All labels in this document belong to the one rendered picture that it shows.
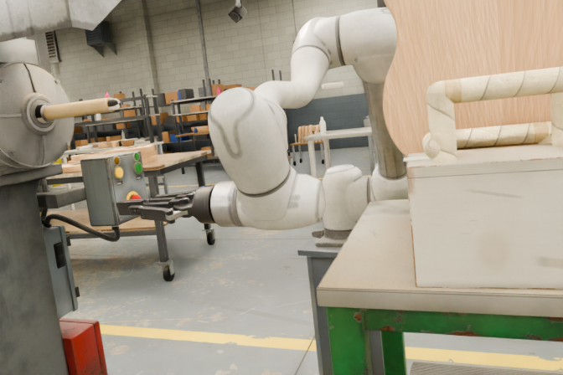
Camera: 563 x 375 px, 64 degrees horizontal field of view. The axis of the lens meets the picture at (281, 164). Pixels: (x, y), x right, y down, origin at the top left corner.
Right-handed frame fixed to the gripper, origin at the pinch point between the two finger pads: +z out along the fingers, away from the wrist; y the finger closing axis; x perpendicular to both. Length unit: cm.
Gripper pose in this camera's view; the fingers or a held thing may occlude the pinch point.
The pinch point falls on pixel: (133, 207)
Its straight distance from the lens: 100.0
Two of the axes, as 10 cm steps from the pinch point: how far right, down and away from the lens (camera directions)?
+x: -1.6, -9.5, -2.6
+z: -9.4, 0.6, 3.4
